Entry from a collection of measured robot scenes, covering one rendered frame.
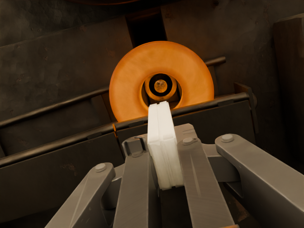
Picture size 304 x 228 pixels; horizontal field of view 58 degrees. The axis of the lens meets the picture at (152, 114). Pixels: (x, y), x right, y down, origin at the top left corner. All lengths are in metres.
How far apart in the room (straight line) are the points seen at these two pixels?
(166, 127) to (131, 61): 0.26
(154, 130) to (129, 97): 0.26
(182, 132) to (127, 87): 0.25
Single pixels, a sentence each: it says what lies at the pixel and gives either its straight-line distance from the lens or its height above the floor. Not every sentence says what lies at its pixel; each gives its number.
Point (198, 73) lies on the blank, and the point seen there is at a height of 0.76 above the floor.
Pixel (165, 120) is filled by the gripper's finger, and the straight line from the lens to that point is 0.17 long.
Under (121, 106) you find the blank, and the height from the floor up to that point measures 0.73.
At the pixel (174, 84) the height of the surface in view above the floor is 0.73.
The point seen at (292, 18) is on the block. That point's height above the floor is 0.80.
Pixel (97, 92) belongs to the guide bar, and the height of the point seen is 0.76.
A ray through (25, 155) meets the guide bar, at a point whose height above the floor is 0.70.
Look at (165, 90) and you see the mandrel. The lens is 0.50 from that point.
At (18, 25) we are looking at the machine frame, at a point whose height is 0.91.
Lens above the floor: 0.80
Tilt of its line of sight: 13 degrees down
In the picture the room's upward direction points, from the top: 14 degrees counter-clockwise
